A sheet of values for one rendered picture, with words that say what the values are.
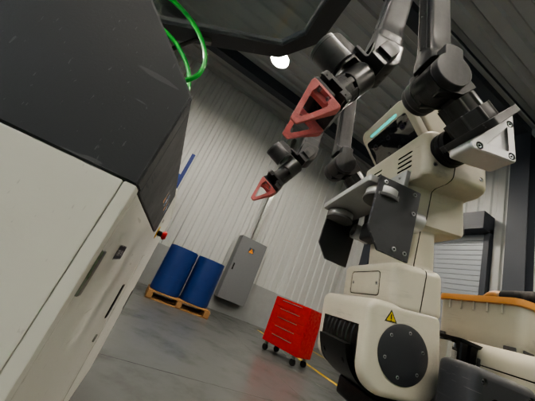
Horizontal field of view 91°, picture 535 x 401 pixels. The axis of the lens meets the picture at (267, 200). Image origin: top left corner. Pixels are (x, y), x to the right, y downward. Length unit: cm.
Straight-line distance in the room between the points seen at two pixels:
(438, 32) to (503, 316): 65
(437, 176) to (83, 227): 67
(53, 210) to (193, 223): 698
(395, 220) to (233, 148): 760
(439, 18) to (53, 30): 72
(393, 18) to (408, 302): 58
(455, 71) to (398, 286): 43
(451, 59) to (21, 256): 74
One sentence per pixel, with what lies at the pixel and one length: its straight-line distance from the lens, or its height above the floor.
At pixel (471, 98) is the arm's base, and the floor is 121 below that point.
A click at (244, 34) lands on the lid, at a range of 145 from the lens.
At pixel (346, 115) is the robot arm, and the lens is 109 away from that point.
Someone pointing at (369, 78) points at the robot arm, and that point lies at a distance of 57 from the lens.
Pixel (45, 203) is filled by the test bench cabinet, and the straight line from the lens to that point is 40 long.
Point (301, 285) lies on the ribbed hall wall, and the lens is 862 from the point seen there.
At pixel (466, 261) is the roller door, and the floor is 298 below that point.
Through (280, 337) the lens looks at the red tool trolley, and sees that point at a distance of 473.
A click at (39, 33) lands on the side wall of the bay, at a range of 50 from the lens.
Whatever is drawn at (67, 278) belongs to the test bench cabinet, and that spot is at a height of 66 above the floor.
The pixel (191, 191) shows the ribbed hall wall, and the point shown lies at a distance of 742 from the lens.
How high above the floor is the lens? 72
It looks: 19 degrees up
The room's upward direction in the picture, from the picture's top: 23 degrees clockwise
